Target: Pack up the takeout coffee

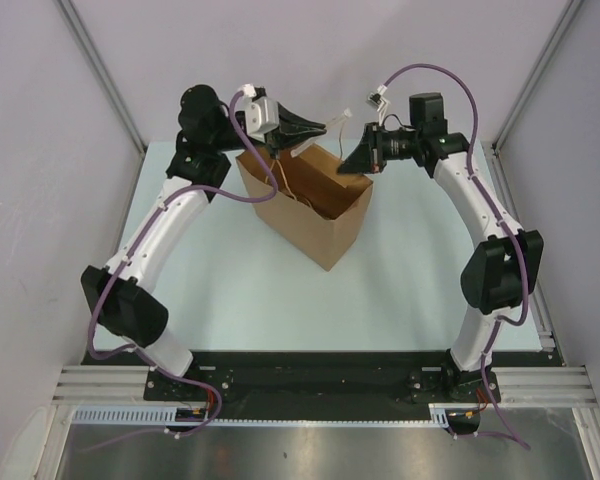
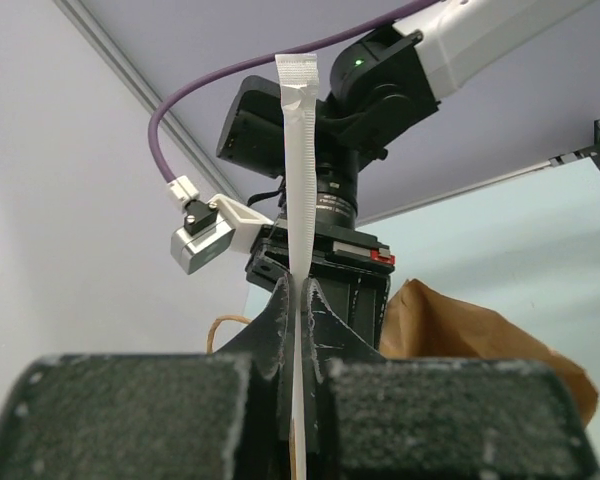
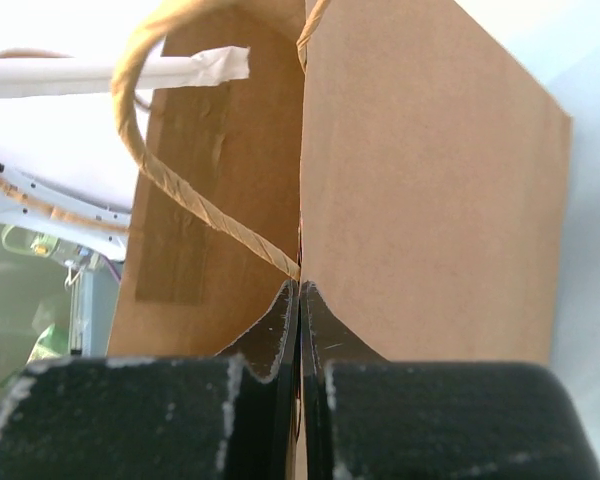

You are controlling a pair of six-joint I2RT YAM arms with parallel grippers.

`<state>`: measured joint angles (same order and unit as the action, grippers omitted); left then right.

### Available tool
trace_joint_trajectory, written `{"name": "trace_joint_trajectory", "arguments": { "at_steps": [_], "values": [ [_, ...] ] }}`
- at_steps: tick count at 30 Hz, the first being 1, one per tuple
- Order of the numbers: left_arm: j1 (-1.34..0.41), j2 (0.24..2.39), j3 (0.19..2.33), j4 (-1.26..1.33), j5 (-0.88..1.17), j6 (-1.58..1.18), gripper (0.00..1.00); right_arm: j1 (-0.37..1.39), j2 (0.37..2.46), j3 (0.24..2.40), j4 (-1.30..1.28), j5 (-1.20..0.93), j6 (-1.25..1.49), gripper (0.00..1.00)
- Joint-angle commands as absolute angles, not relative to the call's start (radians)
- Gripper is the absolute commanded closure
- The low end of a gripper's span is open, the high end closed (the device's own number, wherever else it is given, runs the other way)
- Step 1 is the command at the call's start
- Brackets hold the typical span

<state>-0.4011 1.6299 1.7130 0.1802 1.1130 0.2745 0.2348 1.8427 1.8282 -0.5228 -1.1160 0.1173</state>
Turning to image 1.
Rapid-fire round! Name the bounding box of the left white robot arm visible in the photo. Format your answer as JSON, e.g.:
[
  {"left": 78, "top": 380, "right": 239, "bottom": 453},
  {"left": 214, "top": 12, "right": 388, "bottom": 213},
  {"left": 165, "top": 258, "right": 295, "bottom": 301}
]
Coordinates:
[{"left": 80, "top": 84, "right": 327, "bottom": 400}]

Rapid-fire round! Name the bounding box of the brown paper bag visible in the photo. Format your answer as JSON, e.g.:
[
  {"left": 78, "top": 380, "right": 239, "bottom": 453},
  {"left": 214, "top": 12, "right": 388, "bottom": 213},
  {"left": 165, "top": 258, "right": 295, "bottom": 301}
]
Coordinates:
[{"left": 254, "top": 145, "right": 373, "bottom": 271}]

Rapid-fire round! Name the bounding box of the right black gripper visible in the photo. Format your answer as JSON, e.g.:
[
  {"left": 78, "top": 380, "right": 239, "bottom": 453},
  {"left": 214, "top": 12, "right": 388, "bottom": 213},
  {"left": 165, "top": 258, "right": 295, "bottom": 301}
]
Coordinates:
[{"left": 339, "top": 122, "right": 422, "bottom": 175}]

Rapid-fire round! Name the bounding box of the white straw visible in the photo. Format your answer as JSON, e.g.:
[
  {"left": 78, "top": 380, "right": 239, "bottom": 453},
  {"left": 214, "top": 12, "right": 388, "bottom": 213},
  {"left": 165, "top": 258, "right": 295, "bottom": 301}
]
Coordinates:
[{"left": 290, "top": 108, "right": 353, "bottom": 158}]

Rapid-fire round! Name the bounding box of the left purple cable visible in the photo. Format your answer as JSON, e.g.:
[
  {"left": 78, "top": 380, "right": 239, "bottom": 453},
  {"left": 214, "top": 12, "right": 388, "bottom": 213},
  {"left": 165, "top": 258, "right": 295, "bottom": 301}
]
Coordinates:
[{"left": 77, "top": 87, "right": 281, "bottom": 454}]

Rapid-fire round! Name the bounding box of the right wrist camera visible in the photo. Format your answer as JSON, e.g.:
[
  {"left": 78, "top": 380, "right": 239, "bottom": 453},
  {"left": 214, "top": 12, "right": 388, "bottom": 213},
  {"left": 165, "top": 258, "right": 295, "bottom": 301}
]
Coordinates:
[{"left": 366, "top": 84, "right": 390, "bottom": 123}]

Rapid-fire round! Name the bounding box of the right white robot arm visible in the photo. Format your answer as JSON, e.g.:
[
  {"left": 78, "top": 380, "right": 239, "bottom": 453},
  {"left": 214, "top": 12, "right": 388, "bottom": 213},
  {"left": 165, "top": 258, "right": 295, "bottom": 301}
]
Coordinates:
[{"left": 337, "top": 92, "right": 544, "bottom": 401}]

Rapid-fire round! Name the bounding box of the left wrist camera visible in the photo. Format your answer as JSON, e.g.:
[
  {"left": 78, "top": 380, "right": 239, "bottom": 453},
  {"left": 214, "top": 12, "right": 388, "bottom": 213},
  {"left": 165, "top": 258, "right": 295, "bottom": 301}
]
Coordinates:
[{"left": 239, "top": 84, "right": 280, "bottom": 143}]

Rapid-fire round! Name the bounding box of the purple cable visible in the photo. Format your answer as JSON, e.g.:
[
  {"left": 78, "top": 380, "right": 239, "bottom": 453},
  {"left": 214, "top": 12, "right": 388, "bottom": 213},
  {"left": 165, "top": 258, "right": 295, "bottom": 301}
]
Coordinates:
[
  {"left": 377, "top": 63, "right": 534, "bottom": 451},
  {"left": 77, "top": 87, "right": 281, "bottom": 454}
]

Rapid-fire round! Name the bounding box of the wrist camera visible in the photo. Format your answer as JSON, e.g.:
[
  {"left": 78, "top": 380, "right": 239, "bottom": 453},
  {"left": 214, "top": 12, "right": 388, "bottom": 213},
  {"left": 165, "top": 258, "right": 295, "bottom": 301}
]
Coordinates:
[
  {"left": 239, "top": 84, "right": 280, "bottom": 143},
  {"left": 366, "top": 84, "right": 390, "bottom": 123}
]

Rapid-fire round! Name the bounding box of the white slotted cable duct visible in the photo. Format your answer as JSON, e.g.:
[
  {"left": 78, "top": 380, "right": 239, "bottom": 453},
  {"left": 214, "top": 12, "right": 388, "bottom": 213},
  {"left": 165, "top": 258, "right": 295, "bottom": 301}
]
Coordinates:
[{"left": 72, "top": 405, "right": 454, "bottom": 427}]

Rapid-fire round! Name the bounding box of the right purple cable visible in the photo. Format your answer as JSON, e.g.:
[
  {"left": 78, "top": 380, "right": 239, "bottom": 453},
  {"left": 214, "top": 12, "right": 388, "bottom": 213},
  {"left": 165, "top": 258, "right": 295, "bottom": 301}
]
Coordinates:
[{"left": 377, "top": 63, "right": 534, "bottom": 451}]

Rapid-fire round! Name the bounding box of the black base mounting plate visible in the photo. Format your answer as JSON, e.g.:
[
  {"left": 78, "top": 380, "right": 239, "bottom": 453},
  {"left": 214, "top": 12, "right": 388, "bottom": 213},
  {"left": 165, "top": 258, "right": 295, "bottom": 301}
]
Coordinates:
[{"left": 84, "top": 351, "right": 559, "bottom": 425}]

